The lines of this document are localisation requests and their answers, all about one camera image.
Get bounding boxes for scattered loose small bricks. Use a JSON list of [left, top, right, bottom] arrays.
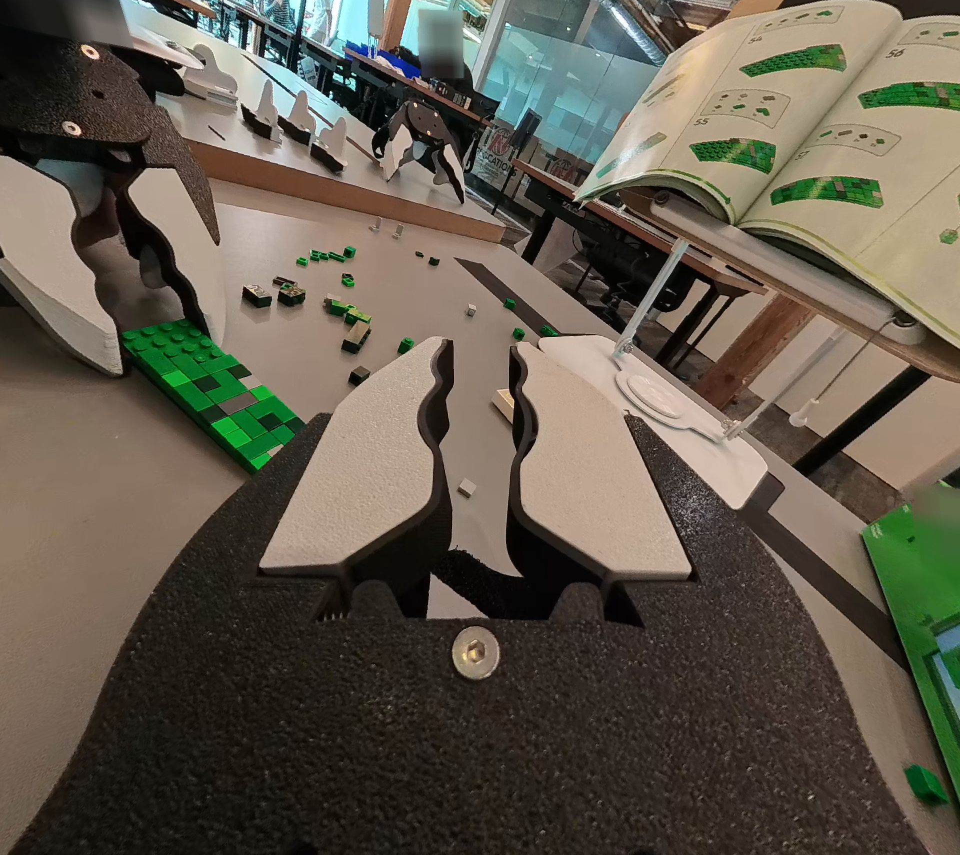
[[241, 216, 560, 387]]

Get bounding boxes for open instruction booklet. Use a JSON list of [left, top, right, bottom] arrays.
[[573, 0, 960, 350]]

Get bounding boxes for wooden support beam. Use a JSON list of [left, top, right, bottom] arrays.
[[693, 292, 817, 412]]

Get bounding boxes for glass partition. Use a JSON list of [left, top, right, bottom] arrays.
[[480, 0, 751, 185]]

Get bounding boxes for white finger-shaped part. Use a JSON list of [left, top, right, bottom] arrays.
[[309, 116, 350, 174], [183, 43, 241, 110], [240, 78, 285, 145], [279, 90, 316, 147]]

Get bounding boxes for single green brick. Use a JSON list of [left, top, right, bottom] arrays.
[[903, 765, 950, 807]]

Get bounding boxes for green brick set box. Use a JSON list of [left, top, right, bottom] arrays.
[[861, 501, 960, 804]]

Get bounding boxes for wooden-edged white table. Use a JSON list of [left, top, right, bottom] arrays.
[[120, 0, 507, 245]]

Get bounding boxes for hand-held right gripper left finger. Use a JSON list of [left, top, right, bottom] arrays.
[[258, 336, 457, 597]]

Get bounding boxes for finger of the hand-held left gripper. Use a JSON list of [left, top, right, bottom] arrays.
[[0, 153, 127, 378], [112, 165, 228, 346]]

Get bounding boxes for black desk leg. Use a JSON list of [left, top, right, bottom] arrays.
[[795, 366, 935, 477]]

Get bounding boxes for white book stand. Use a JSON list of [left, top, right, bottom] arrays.
[[536, 191, 931, 510]]

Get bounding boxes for unused hand-held gripper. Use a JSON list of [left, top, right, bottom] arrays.
[[371, 97, 468, 205]]

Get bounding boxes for green mosaic brick plate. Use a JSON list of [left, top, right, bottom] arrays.
[[120, 318, 307, 475]]

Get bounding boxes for black office chair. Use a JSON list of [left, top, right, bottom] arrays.
[[581, 232, 702, 335]]

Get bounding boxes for brown wooden table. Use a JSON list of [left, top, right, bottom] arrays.
[[516, 157, 768, 297]]

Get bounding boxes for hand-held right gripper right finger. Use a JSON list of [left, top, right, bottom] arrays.
[[507, 342, 694, 590]]

